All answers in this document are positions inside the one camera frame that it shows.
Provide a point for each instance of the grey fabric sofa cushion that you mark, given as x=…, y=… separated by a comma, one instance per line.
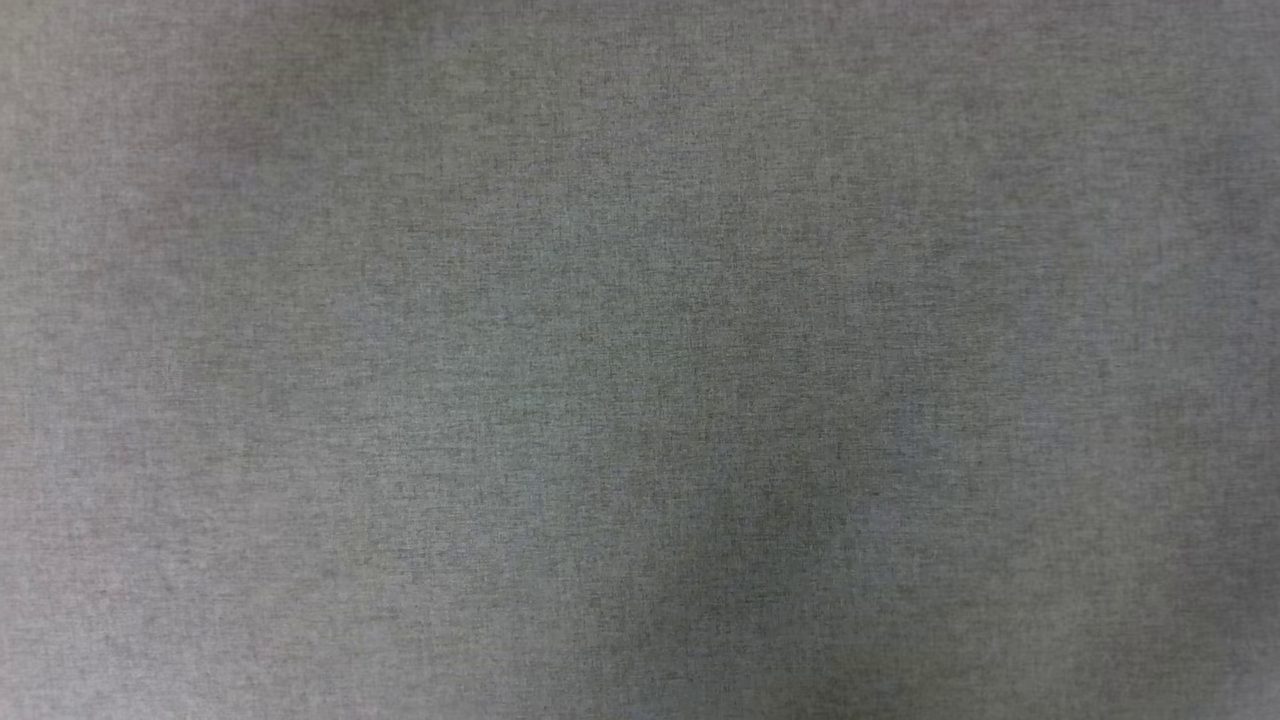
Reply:
x=640, y=360

